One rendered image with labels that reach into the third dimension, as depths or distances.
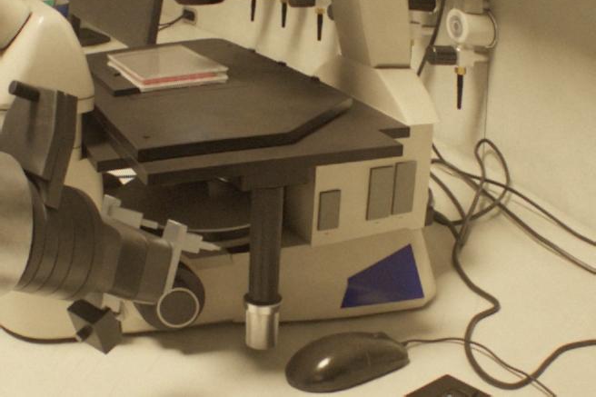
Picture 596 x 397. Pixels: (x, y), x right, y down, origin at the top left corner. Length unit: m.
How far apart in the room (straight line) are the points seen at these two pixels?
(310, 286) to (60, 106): 0.39
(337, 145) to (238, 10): 1.40
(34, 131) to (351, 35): 0.48
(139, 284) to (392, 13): 0.43
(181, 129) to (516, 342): 0.38
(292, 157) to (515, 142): 0.65
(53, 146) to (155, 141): 0.18
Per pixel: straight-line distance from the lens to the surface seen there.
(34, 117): 0.50
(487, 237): 1.05
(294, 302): 0.81
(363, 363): 0.72
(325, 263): 0.82
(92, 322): 0.57
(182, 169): 0.62
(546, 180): 1.20
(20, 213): 0.46
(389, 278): 0.84
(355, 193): 0.82
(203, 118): 0.69
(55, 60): 0.68
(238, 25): 2.06
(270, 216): 0.70
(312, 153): 0.66
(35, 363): 0.74
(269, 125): 0.68
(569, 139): 1.15
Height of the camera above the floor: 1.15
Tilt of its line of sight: 20 degrees down
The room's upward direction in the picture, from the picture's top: 3 degrees clockwise
